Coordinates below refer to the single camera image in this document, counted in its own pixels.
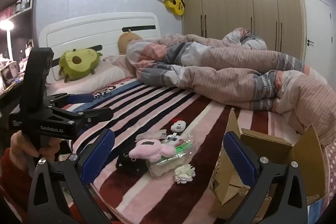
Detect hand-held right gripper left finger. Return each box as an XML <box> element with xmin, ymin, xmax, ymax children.
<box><xmin>26</xmin><ymin>128</ymin><xmax>116</xmax><ymax>224</ymax></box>

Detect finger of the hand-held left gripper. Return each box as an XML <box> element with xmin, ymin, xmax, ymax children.
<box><xmin>50</xmin><ymin>107</ymin><xmax>114</xmax><ymax>133</ymax></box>
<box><xmin>43</xmin><ymin>93</ymin><xmax>94</xmax><ymax>109</ymax></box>

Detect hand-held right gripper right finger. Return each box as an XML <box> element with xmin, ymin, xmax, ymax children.
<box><xmin>223</xmin><ymin>132</ymin><xmax>308</xmax><ymax>224</ymax></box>

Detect brown cardboard box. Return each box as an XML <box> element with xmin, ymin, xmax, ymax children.
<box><xmin>209</xmin><ymin>107</ymin><xmax>327</xmax><ymax>221</ymax></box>

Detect white kitty plush hair clip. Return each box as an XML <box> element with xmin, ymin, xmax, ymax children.
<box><xmin>170</xmin><ymin>119</ymin><xmax>187</xmax><ymax>133</ymax></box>

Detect person's left hand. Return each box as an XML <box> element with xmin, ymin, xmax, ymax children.
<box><xmin>10</xmin><ymin>131</ymin><xmax>62</xmax><ymax>162</ymax></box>

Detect black plush toy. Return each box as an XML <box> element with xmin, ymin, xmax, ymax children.
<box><xmin>115</xmin><ymin>153</ymin><xmax>148</xmax><ymax>175</ymax></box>

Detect pink white pillow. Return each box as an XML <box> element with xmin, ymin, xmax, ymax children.
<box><xmin>46</xmin><ymin>55</ymin><xmax>137</xmax><ymax>95</ymax></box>

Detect green avocado plush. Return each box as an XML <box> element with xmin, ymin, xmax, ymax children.
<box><xmin>58</xmin><ymin>49</ymin><xmax>104</xmax><ymax>83</ymax></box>

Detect pink plush toy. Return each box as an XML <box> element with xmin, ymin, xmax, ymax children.
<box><xmin>129</xmin><ymin>138</ymin><xmax>175</xmax><ymax>160</ymax></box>

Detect white fabric flower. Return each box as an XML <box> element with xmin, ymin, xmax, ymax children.
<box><xmin>174</xmin><ymin>164</ymin><xmax>196</xmax><ymax>184</ymax></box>

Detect small clear plastic packet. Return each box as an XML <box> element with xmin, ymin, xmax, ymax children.
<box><xmin>136</xmin><ymin>129</ymin><xmax>167</xmax><ymax>141</ymax></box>

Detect white desk lamp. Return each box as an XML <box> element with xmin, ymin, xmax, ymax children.
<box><xmin>0</xmin><ymin>19</ymin><xmax>14</xmax><ymax>62</ymax></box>

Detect clear plastic bag green items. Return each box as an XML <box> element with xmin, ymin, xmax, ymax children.
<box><xmin>146</xmin><ymin>136</ymin><xmax>194</xmax><ymax>178</ymax></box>

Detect brown plush toy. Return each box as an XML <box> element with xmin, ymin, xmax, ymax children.
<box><xmin>118</xmin><ymin>31</ymin><xmax>144</xmax><ymax>55</ymax></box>

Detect striped pink maroon blanket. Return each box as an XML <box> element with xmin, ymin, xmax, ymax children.
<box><xmin>46</xmin><ymin>78</ymin><xmax>302</xmax><ymax>224</ymax></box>

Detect white bed headboard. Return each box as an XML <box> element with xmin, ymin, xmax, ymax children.
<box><xmin>39</xmin><ymin>12</ymin><xmax>162</xmax><ymax>83</ymax></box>

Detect pink grey patterned duvet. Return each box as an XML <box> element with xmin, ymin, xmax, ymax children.
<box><xmin>126</xmin><ymin>27</ymin><xmax>336</xmax><ymax>146</ymax></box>

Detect pink dotted bed sheet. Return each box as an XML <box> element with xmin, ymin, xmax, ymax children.
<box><xmin>322</xmin><ymin>141</ymin><xmax>336</xmax><ymax>203</ymax></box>

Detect white door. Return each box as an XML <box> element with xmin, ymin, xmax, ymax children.
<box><xmin>302</xmin><ymin>0</ymin><xmax>336</xmax><ymax>70</ymax></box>

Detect beige wardrobe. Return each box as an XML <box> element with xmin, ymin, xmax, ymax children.
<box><xmin>176</xmin><ymin>0</ymin><xmax>306</xmax><ymax>62</ymax></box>

